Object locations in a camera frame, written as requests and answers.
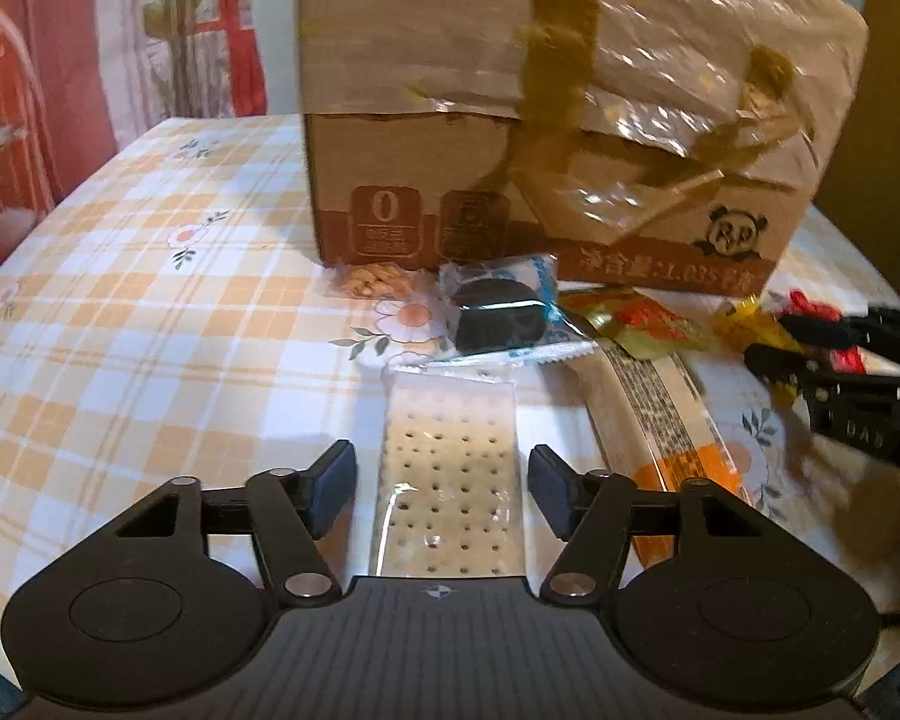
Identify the red candy packet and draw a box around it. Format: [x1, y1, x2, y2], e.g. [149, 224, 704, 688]
[779, 289, 900, 374]

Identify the clear cracker packet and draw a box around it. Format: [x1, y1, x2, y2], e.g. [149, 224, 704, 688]
[370, 367, 525, 578]

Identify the small yellow snack packet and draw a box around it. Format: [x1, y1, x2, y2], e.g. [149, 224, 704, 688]
[710, 296, 802, 353]

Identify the orange long snack packet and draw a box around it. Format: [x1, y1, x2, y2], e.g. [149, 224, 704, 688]
[568, 338, 760, 569]

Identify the red yellow snack packet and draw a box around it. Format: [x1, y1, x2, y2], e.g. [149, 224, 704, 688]
[559, 286, 717, 359]

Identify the orange plaid tablecloth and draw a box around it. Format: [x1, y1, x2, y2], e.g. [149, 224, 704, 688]
[0, 117, 900, 683]

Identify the black cookie packet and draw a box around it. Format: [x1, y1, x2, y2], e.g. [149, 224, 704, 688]
[437, 254, 598, 367]

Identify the peanut snack packet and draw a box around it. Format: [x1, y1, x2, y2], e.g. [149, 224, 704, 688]
[333, 262, 421, 299]

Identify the taped cardboard box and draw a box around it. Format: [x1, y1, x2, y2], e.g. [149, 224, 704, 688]
[297, 0, 868, 298]

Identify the red printed backdrop curtain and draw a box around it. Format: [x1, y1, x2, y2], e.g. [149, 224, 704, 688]
[0, 0, 268, 266]

